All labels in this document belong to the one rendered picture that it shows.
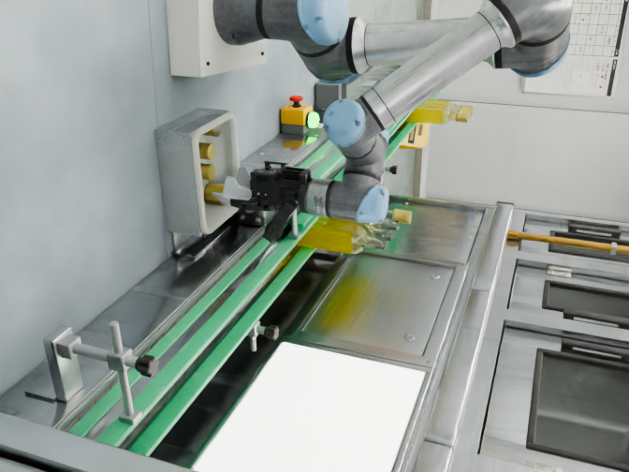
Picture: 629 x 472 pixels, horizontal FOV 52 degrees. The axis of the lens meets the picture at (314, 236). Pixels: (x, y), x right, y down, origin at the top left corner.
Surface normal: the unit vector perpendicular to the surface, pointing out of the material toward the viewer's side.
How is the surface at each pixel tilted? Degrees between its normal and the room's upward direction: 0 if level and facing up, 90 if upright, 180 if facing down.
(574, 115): 90
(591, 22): 90
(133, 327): 90
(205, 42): 4
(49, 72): 0
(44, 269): 0
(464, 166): 90
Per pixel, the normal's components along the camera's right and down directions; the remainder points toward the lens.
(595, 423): -0.01, -0.90
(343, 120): -0.33, -0.24
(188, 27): -0.35, 0.34
